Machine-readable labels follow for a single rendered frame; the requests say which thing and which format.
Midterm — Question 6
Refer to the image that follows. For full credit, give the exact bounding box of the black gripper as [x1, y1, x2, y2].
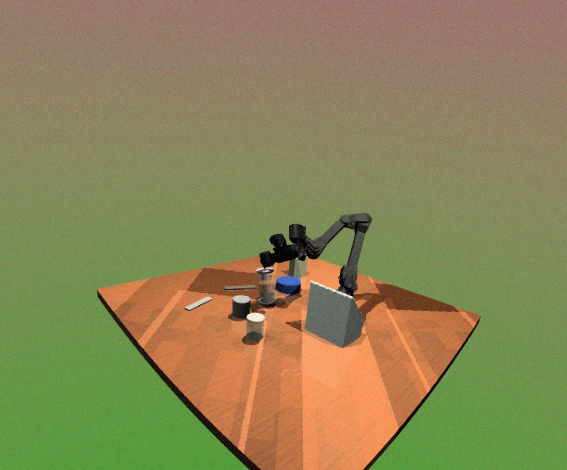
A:
[259, 246, 293, 268]

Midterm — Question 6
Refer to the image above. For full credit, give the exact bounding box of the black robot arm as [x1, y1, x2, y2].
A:
[269, 213, 372, 297]

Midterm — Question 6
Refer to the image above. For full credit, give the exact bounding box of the glass french press with black handle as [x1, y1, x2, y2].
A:
[256, 267, 277, 305]

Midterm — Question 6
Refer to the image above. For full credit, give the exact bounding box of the blue short cylinder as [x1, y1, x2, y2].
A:
[276, 276, 301, 294]

